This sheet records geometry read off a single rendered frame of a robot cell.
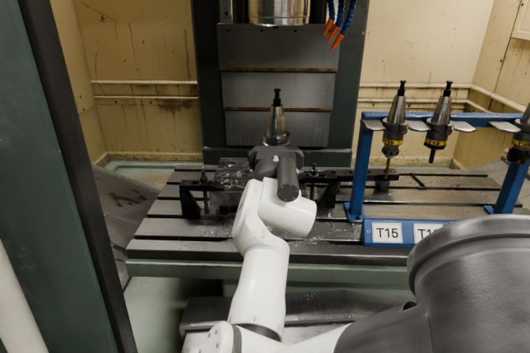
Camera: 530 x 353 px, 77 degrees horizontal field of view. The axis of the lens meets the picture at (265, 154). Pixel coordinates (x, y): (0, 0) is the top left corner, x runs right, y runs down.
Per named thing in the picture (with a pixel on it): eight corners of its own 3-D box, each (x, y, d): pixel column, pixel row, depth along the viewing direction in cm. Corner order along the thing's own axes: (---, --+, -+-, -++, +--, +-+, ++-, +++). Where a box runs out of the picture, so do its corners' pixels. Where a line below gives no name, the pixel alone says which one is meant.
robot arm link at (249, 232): (287, 209, 62) (278, 277, 52) (241, 192, 61) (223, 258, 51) (301, 188, 57) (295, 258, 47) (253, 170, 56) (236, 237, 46)
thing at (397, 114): (404, 119, 86) (408, 93, 83) (406, 124, 82) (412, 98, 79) (386, 117, 87) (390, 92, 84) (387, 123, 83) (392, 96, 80)
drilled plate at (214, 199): (306, 207, 100) (307, 193, 98) (209, 205, 101) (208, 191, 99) (301, 171, 121) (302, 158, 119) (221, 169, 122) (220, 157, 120)
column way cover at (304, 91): (330, 148, 148) (341, 24, 126) (223, 146, 150) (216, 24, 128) (329, 143, 153) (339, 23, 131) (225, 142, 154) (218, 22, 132)
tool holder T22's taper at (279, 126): (288, 131, 78) (289, 102, 75) (283, 138, 74) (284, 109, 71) (269, 129, 79) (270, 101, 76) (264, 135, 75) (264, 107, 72)
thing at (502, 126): (525, 134, 81) (526, 131, 81) (502, 134, 81) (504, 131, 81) (507, 124, 88) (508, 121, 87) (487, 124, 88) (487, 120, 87)
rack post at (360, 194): (367, 224, 99) (382, 130, 86) (348, 224, 99) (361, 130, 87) (360, 205, 108) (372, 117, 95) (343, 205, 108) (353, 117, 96)
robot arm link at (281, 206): (295, 212, 67) (298, 250, 56) (245, 193, 65) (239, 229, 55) (321, 165, 62) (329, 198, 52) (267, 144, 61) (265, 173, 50)
